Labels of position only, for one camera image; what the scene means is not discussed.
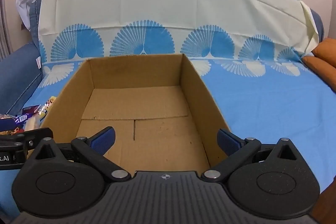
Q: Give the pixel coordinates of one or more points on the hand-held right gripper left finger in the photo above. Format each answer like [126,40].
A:
[103,138]

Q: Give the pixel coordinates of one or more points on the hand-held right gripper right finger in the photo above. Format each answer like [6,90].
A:
[228,142]

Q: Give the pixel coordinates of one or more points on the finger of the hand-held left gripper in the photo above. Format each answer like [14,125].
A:
[34,134]

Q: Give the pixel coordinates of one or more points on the yellow cartoon snack packet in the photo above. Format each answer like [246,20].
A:
[48,106]

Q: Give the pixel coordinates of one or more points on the brown cardboard box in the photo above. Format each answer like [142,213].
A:
[144,103]

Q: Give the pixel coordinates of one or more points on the pale yellow snack packet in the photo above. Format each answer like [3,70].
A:
[33,124]

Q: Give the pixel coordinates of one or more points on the purple candy bar packet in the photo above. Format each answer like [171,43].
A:
[21,119]

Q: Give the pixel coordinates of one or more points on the dark blue snack packet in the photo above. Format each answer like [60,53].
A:
[6,124]

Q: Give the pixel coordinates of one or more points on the blue and cream printed sheet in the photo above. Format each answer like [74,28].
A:
[262,103]

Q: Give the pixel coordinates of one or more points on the orange cushion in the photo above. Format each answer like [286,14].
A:
[325,61]

